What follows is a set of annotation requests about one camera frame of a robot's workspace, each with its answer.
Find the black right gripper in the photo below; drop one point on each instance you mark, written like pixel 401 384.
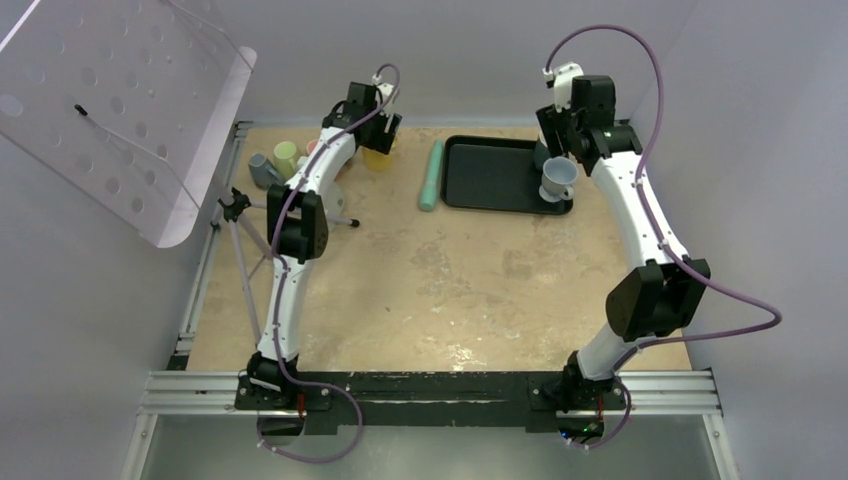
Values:
pixel 552 123

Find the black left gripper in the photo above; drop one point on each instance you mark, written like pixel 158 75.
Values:
pixel 383 141

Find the yellow mug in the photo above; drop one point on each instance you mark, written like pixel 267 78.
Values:
pixel 377 152

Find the grey-blue mug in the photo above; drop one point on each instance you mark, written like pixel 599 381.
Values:
pixel 559 175

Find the dark teal hexagonal mug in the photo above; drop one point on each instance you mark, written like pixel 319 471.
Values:
pixel 263 172

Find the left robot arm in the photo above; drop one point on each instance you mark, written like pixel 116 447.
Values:
pixel 298 228

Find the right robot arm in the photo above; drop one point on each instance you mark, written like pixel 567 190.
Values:
pixel 659 295

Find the light green mug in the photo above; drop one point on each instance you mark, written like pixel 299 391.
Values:
pixel 286 157

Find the black plastic tray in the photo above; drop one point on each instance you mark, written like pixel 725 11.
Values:
pixel 494 174

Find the clear perforated acrylic panel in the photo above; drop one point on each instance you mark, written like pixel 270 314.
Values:
pixel 130 101

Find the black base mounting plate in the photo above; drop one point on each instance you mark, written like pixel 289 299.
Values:
pixel 531 400

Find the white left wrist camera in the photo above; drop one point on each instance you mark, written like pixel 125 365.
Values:
pixel 386 92

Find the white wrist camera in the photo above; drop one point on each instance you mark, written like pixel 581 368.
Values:
pixel 560 81
pixel 386 92

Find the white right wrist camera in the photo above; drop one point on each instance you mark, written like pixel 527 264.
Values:
pixel 560 81

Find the aluminium frame rail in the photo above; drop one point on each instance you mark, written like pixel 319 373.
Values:
pixel 431 345

